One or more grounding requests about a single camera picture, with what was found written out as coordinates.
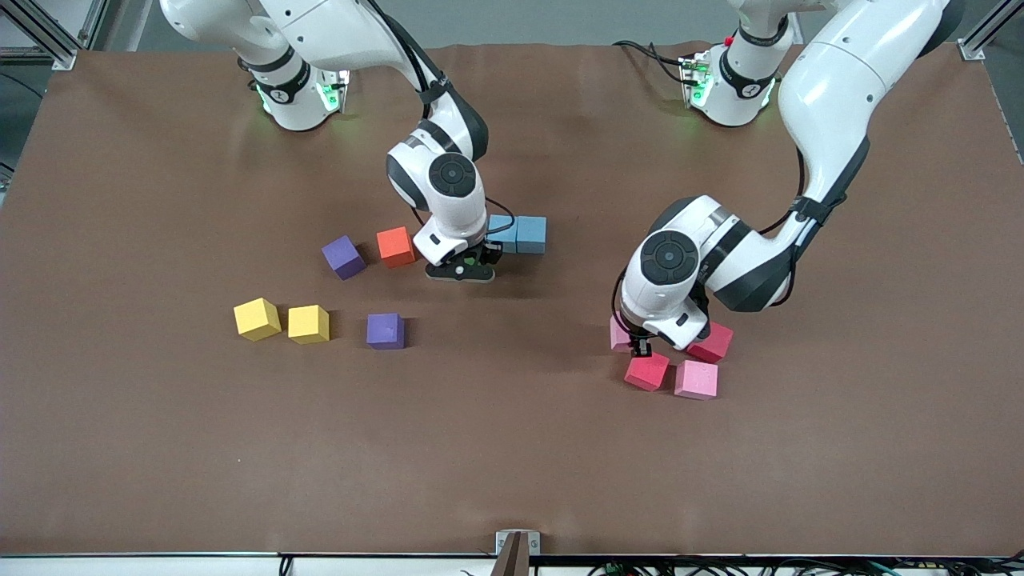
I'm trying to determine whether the white table edge rail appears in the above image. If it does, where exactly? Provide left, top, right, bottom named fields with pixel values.
left=0, top=552, right=1024, bottom=576

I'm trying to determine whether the light pink dimpled foam cube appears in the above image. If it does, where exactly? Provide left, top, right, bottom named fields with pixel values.
left=674, top=359, right=719, bottom=401

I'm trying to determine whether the yellow foam cube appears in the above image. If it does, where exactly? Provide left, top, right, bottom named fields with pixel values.
left=234, top=298, right=282, bottom=342
left=287, top=304, right=330, bottom=346

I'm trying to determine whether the brown table mat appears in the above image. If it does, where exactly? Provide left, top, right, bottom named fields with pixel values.
left=0, top=42, right=1024, bottom=557

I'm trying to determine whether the gray metal mounting bracket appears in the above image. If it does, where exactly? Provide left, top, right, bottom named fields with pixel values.
left=495, top=530, right=542, bottom=556

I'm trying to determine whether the orange foam cube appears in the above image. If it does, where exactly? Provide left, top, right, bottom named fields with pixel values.
left=376, top=226, right=418, bottom=269

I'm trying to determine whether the red foam cube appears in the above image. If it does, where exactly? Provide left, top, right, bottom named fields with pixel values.
left=623, top=353, right=671, bottom=393
left=690, top=322, right=734, bottom=364

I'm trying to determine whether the purple foam cube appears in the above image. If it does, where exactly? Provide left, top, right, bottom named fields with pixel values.
left=321, top=234, right=367, bottom=281
left=366, top=313, right=406, bottom=350

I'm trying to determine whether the brown camera pole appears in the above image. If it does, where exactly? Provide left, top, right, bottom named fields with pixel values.
left=490, top=533, right=532, bottom=576

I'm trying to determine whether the aluminium frame post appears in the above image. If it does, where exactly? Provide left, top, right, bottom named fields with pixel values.
left=0, top=0, right=78, bottom=71
left=958, top=0, right=1024, bottom=62

